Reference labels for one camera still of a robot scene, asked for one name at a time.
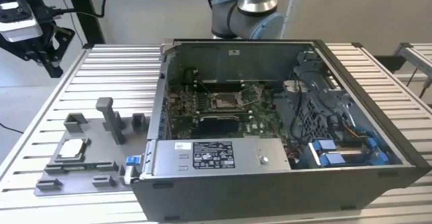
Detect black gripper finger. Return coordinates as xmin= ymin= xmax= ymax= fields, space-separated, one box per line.
xmin=0 ymin=37 xmax=46 ymax=66
xmin=45 ymin=26 xmax=76 ymax=79

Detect silver square CPU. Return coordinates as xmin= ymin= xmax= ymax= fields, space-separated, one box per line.
xmin=58 ymin=139 xmax=88 ymax=159

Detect black RAM slot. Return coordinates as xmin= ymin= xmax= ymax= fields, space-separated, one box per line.
xmin=197 ymin=80 xmax=244 ymax=86
xmin=198 ymin=85 xmax=244 ymax=93

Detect CPU socket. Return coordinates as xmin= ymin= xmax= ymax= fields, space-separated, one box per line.
xmin=210 ymin=92 xmax=242 ymax=111

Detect grey plastic parts rack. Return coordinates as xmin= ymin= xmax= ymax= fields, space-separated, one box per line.
xmin=33 ymin=97 xmax=152 ymax=197

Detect thin metal locking lever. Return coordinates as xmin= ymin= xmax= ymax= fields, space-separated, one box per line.
xmin=197 ymin=79 xmax=213 ymax=96

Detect green RAM stick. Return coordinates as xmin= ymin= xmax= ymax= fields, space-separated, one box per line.
xmin=46 ymin=161 xmax=114 ymax=170

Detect black graphics card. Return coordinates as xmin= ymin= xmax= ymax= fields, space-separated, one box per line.
xmin=197 ymin=115 xmax=241 ymax=137

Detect green motherboard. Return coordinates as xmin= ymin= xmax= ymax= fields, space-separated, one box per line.
xmin=166 ymin=82 xmax=288 ymax=140

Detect silver power supply unit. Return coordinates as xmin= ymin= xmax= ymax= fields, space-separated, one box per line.
xmin=144 ymin=138 xmax=293 ymax=180

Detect black open PC case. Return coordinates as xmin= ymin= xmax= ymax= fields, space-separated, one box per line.
xmin=129 ymin=38 xmax=432 ymax=222

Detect grey metal drive cage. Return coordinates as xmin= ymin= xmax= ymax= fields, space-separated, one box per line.
xmin=273 ymin=64 xmax=402 ymax=169

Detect blue disk carrier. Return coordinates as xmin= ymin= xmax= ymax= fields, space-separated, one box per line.
xmin=312 ymin=139 xmax=337 ymax=152
xmin=318 ymin=152 xmax=346 ymax=167

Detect black box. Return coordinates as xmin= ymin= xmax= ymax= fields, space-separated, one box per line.
xmin=372 ymin=54 xmax=405 ymax=74

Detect aluminium slat side table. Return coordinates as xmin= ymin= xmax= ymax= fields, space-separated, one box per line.
xmin=393 ymin=41 xmax=432 ymax=108

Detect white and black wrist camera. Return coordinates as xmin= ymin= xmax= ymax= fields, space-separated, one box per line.
xmin=0 ymin=0 xmax=44 ymax=42

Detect black frame post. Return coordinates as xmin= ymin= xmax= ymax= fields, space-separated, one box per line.
xmin=68 ymin=0 xmax=106 ymax=46

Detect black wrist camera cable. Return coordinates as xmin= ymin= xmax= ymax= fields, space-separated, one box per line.
xmin=46 ymin=0 xmax=112 ymax=19

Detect black wire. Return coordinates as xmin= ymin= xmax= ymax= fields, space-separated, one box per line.
xmin=289 ymin=69 xmax=345 ymax=144

